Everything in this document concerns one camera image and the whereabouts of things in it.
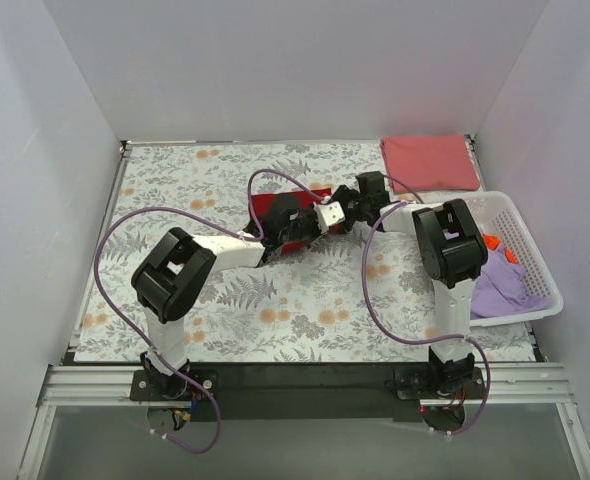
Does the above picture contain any dark red t shirt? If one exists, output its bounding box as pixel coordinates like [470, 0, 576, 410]
[244, 189, 336, 263]

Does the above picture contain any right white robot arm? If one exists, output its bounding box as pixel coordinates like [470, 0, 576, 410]
[325, 171, 488, 398]

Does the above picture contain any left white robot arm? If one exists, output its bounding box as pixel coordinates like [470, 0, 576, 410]
[131, 189, 330, 400]

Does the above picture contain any folded pink t shirt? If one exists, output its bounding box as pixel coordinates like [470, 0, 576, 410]
[381, 135, 480, 194]

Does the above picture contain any orange garment in basket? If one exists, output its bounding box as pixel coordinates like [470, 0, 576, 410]
[482, 234, 518, 265]

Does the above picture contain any white plastic laundry basket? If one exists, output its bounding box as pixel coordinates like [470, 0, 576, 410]
[425, 191, 564, 327]

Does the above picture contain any lavender t shirt in basket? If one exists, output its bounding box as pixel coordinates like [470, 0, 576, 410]
[471, 244, 550, 319]

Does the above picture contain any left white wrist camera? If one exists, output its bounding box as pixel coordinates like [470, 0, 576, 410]
[314, 201, 345, 235]

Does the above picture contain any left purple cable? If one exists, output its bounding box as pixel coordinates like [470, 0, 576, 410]
[93, 169, 332, 455]

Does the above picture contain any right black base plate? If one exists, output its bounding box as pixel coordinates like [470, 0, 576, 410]
[384, 364, 485, 401]

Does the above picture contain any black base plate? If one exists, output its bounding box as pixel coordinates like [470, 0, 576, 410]
[129, 369, 220, 402]
[384, 364, 485, 401]

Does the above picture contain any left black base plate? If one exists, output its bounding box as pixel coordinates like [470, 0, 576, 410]
[129, 369, 220, 402]

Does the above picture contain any aluminium frame rail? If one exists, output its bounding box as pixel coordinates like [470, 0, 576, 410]
[19, 362, 590, 479]

